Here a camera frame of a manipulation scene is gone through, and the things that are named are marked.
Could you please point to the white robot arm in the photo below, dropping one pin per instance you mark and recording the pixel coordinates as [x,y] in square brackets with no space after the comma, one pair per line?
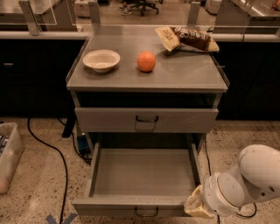
[254,179]

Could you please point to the yellowish padded gripper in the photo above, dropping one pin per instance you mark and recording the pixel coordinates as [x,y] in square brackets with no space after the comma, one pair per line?
[214,195]

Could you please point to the clear plastic bin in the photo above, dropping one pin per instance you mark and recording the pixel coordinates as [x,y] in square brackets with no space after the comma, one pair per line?
[11,154]

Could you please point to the white bowl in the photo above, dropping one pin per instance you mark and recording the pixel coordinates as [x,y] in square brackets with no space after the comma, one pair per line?
[101,61]

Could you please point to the grey top drawer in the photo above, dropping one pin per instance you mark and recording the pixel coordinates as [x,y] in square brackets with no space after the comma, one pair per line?
[158,120]

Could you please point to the black office chair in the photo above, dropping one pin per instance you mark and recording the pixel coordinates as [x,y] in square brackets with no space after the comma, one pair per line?
[143,5]

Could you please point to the orange fruit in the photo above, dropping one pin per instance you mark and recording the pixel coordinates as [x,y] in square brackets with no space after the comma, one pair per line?
[146,61]

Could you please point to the brown chip bag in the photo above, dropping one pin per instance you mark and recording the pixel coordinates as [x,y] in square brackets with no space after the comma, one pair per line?
[186,39]

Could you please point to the person's sneakers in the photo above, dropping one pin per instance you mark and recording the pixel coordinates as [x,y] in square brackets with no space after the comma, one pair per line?
[126,10]

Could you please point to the blue power box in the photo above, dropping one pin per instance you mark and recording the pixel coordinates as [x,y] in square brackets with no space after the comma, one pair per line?
[83,146]

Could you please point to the grey drawer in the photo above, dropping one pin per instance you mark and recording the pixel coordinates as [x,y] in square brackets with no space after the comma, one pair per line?
[139,182]
[158,120]

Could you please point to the white horizontal rail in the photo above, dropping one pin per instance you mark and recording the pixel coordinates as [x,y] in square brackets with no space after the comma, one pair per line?
[220,37]

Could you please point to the grey drawer cabinet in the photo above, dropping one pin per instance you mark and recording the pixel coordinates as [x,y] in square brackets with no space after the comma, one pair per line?
[179,80]

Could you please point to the blue tape cross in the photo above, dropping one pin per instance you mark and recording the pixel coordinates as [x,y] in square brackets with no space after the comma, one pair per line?
[68,220]

